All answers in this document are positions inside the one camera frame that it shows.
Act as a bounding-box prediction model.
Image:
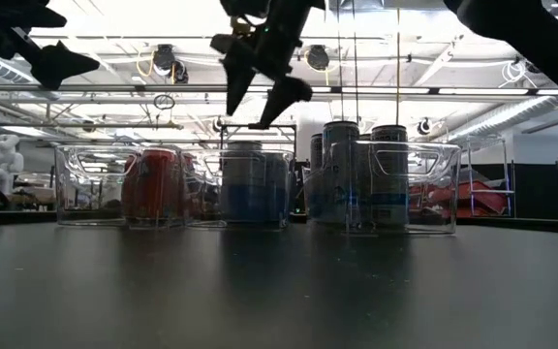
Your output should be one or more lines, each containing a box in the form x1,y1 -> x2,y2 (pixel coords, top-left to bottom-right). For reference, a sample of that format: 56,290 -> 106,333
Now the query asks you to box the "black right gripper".
209,0 -> 326,130

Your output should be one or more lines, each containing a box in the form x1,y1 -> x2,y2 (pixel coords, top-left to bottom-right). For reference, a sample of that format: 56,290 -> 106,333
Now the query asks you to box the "white and blue soda can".
263,151 -> 291,225
220,141 -> 266,225

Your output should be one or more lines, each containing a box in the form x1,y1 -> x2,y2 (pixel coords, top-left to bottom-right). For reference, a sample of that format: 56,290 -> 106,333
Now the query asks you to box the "black-top silver soda can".
309,132 -> 326,222
322,120 -> 361,229
370,124 -> 410,229

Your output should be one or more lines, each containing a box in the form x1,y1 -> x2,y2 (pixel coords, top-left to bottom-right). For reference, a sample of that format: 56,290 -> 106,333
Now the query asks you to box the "red Fanta soda can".
121,154 -> 138,222
133,147 -> 179,227

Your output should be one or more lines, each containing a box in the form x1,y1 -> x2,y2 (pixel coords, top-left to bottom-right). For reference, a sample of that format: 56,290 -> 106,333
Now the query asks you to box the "clear plastic bin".
301,139 -> 463,238
181,147 -> 295,230
54,143 -> 201,229

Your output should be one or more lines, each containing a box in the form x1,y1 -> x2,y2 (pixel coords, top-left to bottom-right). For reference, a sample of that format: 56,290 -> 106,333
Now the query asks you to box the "grey horizontal ceiling pipe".
0,121 -> 185,131

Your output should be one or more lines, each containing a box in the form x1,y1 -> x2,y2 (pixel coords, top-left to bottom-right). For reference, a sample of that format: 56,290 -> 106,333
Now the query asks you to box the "red plastic storage bin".
407,178 -> 511,219

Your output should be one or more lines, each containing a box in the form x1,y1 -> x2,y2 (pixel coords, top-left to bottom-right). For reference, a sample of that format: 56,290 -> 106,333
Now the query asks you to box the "black ceiling cable reel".
305,45 -> 331,73
151,44 -> 177,72

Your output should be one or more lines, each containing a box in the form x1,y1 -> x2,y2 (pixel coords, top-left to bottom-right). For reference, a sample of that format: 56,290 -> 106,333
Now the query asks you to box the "thin hanging black cable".
336,0 -> 343,122
395,0 -> 401,126
353,0 -> 358,122

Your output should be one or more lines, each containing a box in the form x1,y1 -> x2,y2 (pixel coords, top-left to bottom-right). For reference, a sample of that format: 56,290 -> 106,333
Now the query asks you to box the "hanging black cable ring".
152,93 -> 177,111

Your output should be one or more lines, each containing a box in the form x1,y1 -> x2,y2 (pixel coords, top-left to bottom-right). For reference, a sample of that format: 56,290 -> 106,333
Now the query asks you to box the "yellow ceiling cable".
136,48 -> 157,79

